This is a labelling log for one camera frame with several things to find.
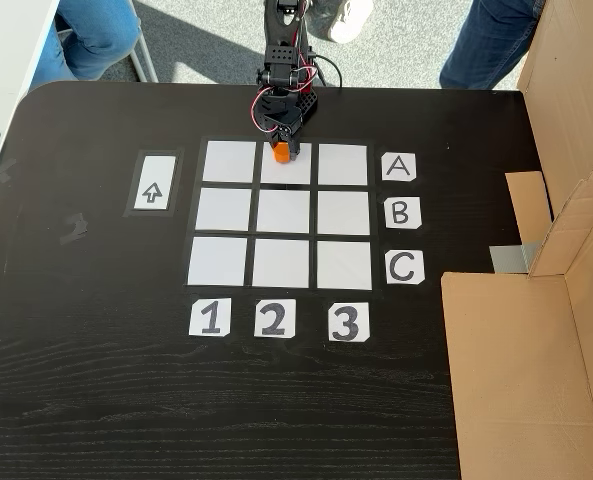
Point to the round orange token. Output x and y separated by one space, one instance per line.
279 152

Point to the white nine-square grid sheet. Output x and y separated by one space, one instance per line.
283 210

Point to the paper sheet letter A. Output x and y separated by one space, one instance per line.
398 166

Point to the person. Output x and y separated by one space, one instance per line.
486 45
348 22
96 40

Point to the paper sheet with arrow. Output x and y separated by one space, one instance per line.
163 200

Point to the paper sheet letter B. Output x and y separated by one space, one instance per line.
402 213

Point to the white metal leg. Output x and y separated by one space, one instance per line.
143 62

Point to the paper sheet letter C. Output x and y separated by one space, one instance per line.
405 267

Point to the paper sheet number 2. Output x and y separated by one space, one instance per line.
275 319

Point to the paper sheet number 3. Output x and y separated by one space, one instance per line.
348 322

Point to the paper sheet number 1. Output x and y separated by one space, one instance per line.
210 318

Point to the white furniture panel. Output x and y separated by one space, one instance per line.
6 60

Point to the brown cardboard screen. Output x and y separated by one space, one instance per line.
516 375

